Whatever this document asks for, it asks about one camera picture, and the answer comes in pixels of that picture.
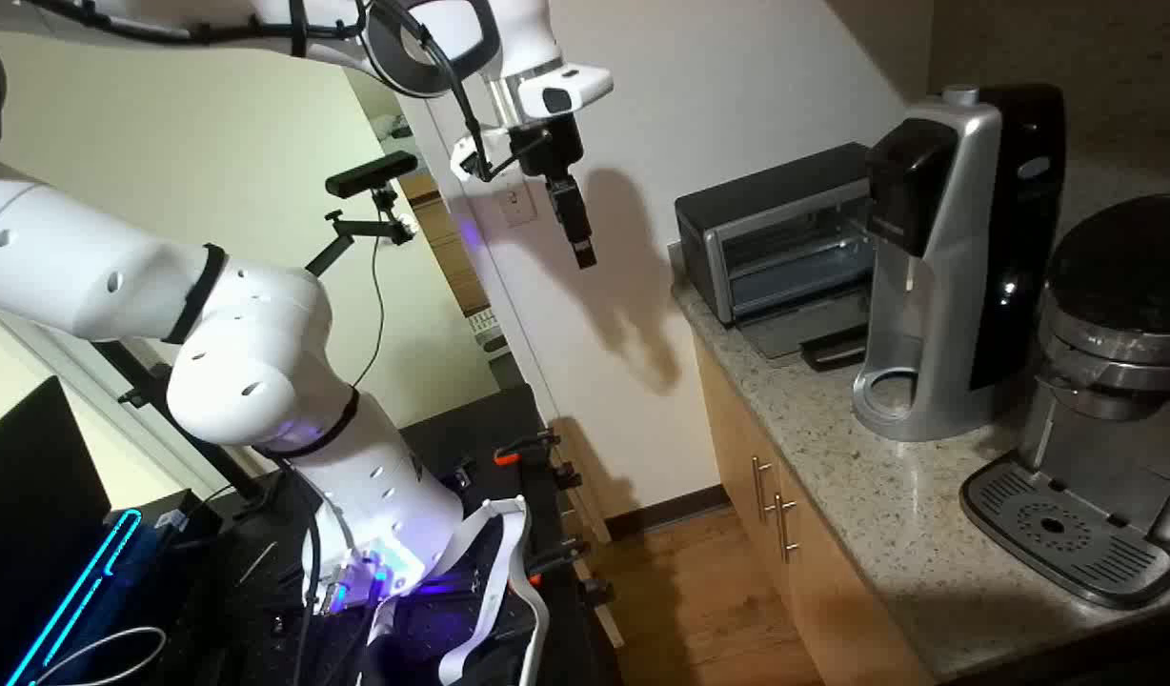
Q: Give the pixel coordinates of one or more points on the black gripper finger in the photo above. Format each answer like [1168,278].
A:
[567,214]
[583,214]

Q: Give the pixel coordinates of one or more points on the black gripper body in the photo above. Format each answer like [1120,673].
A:
[546,147]

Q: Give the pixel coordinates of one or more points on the silver round machine button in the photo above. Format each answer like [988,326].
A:
[961,94]

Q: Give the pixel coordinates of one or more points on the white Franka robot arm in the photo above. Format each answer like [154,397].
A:
[100,267]

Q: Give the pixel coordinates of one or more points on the silver black toaster oven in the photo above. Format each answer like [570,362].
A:
[762,214]

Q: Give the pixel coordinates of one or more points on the black clamp with orange tip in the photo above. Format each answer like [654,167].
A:
[567,559]
[527,452]

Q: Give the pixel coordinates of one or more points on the small black flat object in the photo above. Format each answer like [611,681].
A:
[832,352]

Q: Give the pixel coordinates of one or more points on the black silver coffee maker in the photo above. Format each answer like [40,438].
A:
[928,291]
[1120,381]

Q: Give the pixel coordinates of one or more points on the wooden cabinet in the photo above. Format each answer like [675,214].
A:
[838,612]

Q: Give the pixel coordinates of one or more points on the black box with blue light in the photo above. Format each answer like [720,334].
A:
[113,597]

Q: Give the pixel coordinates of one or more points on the black flat panel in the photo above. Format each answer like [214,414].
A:
[32,509]

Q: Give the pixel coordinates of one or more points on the white wall outlet plate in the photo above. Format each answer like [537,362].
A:
[525,207]

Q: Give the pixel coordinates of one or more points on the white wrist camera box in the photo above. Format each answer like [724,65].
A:
[466,153]

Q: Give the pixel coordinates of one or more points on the black bar camera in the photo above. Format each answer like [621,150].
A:
[373,173]

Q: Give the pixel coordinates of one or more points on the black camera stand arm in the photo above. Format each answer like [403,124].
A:
[362,230]

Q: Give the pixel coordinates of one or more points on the grey metal frame rail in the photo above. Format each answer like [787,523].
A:
[113,387]

